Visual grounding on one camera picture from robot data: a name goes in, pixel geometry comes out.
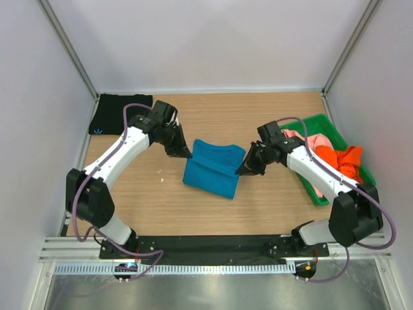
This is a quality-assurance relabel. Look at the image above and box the folded black t shirt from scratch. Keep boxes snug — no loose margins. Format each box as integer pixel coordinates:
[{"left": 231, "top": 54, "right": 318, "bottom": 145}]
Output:
[{"left": 88, "top": 94, "right": 153, "bottom": 135}]

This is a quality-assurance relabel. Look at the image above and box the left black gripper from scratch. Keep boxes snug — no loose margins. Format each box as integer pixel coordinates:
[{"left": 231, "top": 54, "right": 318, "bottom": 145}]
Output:
[{"left": 156, "top": 123, "right": 192, "bottom": 158}]

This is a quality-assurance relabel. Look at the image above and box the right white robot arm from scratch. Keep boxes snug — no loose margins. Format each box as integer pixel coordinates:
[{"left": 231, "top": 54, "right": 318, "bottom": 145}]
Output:
[{"left": 236, "top": 121, "right": 383, "bottom": 256}]

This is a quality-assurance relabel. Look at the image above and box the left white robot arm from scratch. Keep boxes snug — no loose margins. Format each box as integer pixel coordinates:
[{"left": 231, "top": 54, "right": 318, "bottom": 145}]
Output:
[{"left": 66, "top": 100, "right": 192, "bottom": 258}]

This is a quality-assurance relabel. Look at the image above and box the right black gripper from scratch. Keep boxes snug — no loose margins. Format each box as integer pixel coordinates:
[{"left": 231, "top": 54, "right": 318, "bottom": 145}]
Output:
[{"left": 237, "top": 141, "right": 273, "bottom": 176}]

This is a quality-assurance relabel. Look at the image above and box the aluminium frame rail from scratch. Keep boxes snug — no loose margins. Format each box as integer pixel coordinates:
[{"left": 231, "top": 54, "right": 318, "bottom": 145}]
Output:
[{"left": 38, "top": 233, "right": 392, "bottom": 263}]

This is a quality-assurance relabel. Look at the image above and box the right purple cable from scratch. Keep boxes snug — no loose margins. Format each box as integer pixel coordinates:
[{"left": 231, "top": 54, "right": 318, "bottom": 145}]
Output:
[{"left": 283, "top": 116, "right": 398, "bottom": 285}]

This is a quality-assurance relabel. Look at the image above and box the pink t shirt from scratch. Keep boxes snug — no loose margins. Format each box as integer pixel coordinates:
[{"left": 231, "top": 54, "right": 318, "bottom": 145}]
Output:
[{"left": 280, "top": 128, "right": 333, "bottom": 198}]

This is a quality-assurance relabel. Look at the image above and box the blue t shirt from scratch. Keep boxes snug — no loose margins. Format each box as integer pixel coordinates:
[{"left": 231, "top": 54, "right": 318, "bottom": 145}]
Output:
[{"left": 183, "top": 139, "right": 245, "bottom": 200}]

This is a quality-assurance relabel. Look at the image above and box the orange t shirt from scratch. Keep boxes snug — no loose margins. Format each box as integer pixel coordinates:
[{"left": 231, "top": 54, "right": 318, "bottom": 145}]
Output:
[{"left": 315, "top": 145, "right": 364, "bottom": 184}]

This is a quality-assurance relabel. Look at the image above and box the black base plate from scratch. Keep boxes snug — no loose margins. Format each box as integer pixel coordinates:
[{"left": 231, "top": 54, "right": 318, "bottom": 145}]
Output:
[{"left": 98, "top": 234, "right": 330, "bottom": 266}]

